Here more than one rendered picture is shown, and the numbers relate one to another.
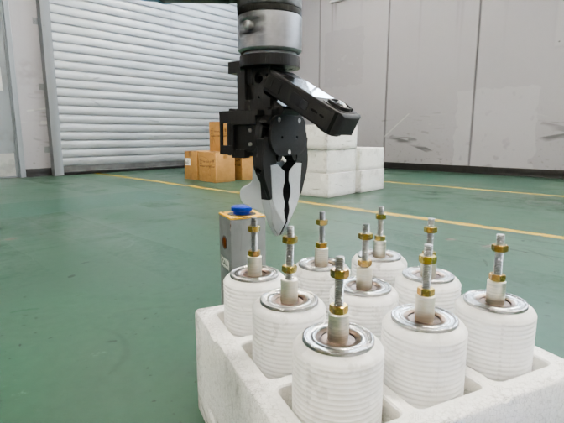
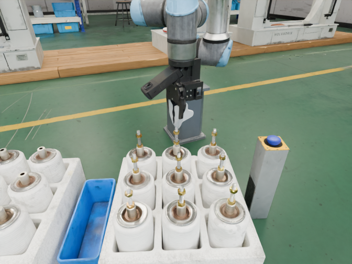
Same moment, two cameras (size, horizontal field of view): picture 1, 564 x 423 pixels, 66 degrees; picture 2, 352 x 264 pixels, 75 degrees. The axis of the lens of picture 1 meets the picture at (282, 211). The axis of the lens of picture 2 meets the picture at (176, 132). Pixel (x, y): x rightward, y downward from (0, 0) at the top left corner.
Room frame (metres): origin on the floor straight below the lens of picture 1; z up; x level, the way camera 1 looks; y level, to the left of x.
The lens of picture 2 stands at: (0.76, -0.56, 0.71)
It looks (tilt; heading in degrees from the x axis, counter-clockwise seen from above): 32 degrees down; 113
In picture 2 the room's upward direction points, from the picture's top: straight up
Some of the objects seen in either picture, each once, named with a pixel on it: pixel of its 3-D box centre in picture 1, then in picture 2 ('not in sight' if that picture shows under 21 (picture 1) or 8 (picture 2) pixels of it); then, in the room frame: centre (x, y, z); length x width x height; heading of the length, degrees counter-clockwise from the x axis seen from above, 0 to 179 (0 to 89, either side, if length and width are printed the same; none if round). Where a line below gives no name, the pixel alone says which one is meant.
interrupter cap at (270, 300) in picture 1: (289, 300); (176, 153); (0.53, -0.01, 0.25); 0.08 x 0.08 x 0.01
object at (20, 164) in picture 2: not in sight; (16, 178); (0.04, -0.24, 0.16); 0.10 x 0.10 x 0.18
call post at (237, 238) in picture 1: (242, 293); (262, 180); (0.81, 0.08, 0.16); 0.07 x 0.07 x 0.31; 25
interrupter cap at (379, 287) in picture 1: (363, 286); (178, 178); (0.58, -0.12, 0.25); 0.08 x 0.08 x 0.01
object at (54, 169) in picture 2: not in sight; (52, 176); (0.14, -0.19, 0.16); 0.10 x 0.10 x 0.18
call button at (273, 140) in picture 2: (242, 211); (273, 141); (0.81, 0.08, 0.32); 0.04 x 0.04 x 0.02
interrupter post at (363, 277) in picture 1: (363, 278); (178, 174); (0.58, -0.12, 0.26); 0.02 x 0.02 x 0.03
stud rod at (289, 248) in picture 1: (289, 255); (176, 138); (0.53, -0.01, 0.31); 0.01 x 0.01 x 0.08
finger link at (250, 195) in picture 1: (259, 198); (179, 111); (0.52, 0.03, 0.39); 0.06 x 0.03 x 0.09; 53
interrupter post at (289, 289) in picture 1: (289, 290); (176, 150); (0.53, -0.01, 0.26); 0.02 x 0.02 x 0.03
